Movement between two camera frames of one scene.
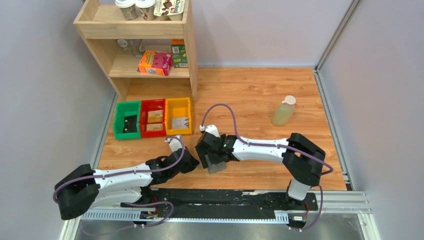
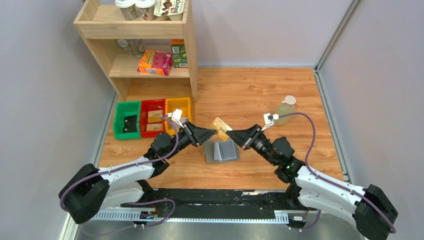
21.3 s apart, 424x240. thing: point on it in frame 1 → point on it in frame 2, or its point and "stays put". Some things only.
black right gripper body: x=213 y=157 → x=261 y=146
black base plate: x=229 y=200 stays put
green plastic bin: x=123 y=109 stays put
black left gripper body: x=189 y=167 → x=184 y=140
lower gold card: x=150 y=127 stays put
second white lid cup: x=146 y=7 stays put
